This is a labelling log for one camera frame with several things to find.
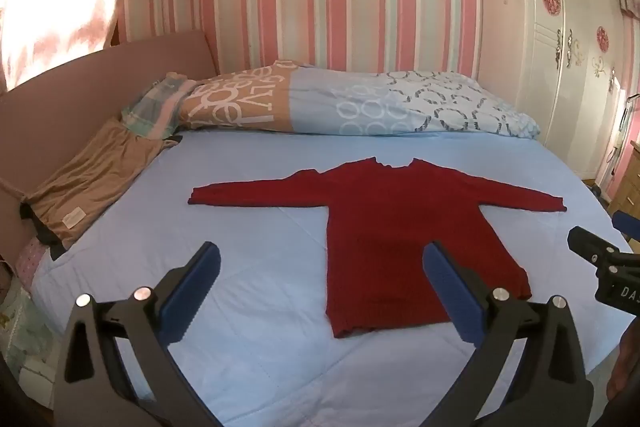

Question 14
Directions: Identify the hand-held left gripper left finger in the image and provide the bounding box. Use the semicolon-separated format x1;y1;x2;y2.
52;241;223;427

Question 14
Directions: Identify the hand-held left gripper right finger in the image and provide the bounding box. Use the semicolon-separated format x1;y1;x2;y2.
422;241;596;427

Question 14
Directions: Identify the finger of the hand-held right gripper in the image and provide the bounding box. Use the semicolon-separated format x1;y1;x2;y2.
612;210;640;254
568;226;634;269

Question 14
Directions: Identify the red knit sweater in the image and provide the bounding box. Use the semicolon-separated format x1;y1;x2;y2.
189;157;570;339

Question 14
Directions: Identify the wooden cabinet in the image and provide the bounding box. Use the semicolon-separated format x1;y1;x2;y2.
607;142;640;218

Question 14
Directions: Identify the bed with blue sheet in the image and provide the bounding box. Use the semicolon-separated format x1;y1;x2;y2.
15;127;636;427

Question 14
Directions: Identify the brown folded garment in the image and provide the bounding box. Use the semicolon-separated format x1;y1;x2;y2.
22;117;181;243

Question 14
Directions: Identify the black cloth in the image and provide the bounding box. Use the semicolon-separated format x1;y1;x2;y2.
20;202;68;260

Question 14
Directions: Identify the pink dotted cloth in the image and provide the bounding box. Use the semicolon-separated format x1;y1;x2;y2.
15;237;56;303

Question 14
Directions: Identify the green patterned cloth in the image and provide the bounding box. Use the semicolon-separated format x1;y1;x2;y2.
0;287;56;408

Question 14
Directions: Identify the plaid pillow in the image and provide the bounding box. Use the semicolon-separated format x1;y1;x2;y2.
120;74;198;140

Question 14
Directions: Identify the white wardrobe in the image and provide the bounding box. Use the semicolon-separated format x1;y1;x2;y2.
475;0;631;180

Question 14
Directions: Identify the folded patterned blue quilt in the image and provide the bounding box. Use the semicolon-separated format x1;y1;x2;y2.
177;59;542;140

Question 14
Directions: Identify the pink bed headboard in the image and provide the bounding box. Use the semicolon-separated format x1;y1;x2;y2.
0;29;221;268

